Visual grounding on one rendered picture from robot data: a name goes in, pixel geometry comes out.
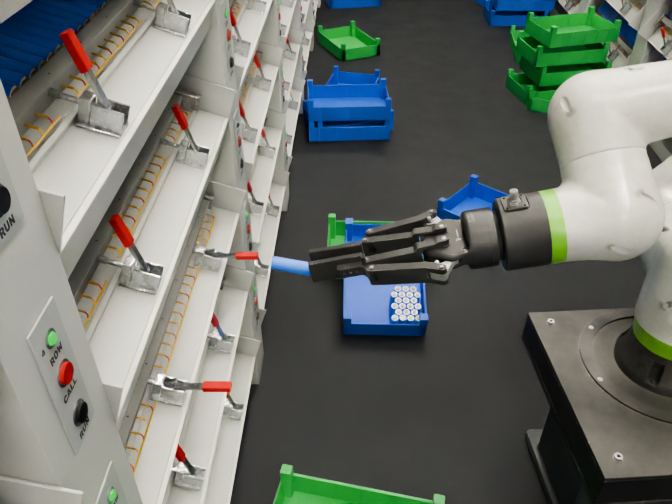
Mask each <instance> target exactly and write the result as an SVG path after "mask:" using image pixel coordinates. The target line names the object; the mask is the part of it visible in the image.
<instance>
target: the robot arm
mask: <svg viewBox="0 0 672 504"><path fill-rule="evenodd" d="M547 125H548V129H549V132H550V135H551V139H552V142H553V146H554V149H555V153H556V156H557V160H558V164H559V168H560V173H561V179H562V183H561V185H560V186H559V187H558V188H553V189H548V190H542V191H536V192H531V193H525V194H518V189H515V188H513V189H510V196H504V197H501V198H496V199H494V200H493V202H492V211H491V209H490V207H483V208H477V209H471V210H466V211H463V212H462V213H461V214H460V218H459V219H456V220H452V219H443V220H441V219H440V218H439V217H437V215H436V210H434V209H430V210H428V211H426V212H424V213H422V214H420V215H418V216H414V217H410V218H407V219H403V220H399V221H395V222H392V223H388V224H384V225H381V226H377V227H373V228H369V229H367V230H366V231H365V233H366V235H365V237H364V238H362V239H361V241H358V242H351V243H346V244H340V245H335V246H329V247H322V248H316V249H310V250H309V255H310V259H311V261H309V262H308V267H309V271H310V274H311V277H312V280H313V282H319V281H325V280H330V279H336V278H347V277H354V276H360V275H365V276H366V277H367V278H368V279H369V280H370V284H371V285H393V284H414V283H433V284H438V285H447V284H448V283H449V277H448V275H449V274H450V272H451V270H452V269H457V268H459V267H461V266H463V265H467V264H468V266H469V267H470V268H471V269H480V268H487V267H493V266H499V261H500V260H501V264H502V266H503V268H504V269H505V270H506V271H511V270H518V269H524V268H531V267H537V266H543V265H550V264H557V263H563V262H571V261H583V260H601V261H624V260H628V259H632V258H635V257H637V256H639V257H640V259H641V261H642V263H643V266H644V268H645V270H646V277H645V280H644V282H643V285H642V288H641V291H640V294H639V297H638V300H637V302H636V305H635V309H634V321H633V324H632V325H631V327H630V328H629V329H627V330H625V331H624V332H622V333H621V334H620V335H619V337H618V338H617V340H616V344H615V347H614V358H615V361H616V363H617V365H618V367H619V368H620V369H621V371H622V372H623V373H624V374H625V375H626V376H627V377H628V378H629V379H630V380H632V381H633V382H634V383H636V384H637V385H639V386H641V387H642V388H644V389H646V390H648V391H651V392H653V393H656V394H659V395H662V396H666V397H671V398H672V156H670V157H669V158H668V159H666V160H665V161H664V162H662V163H661V164H660V165H658V166H657V167H656V168H654V169H653V170H652V168H651V165H650V161H649V158H648V156H647V152H646V146H647V145H648V144H649V143H651V142H655V141H658V140H662V139H666V138H672V58H671V59H666V60H661V61H659V62H651V63H645V64H638V65H632V66H625V67H617V68H609V69H600V70H592V71H586V72H582V73H579V74H577V75H575V76H573V77H571V78H569V79H568V80H567V81H565V82H564V83H563V84H562V85H561V86H560V87H559V88H558V89H557V90H556V92H555V93H554V95H553V97H552V99H551V101H550V103H549V106H548V111H547ZM375 235H376V236H375ZM420 238H421V242H420ZM422 254H423V256H422ZM423 257H424V259H423ZM373 264H374V265H373Z"/></svg>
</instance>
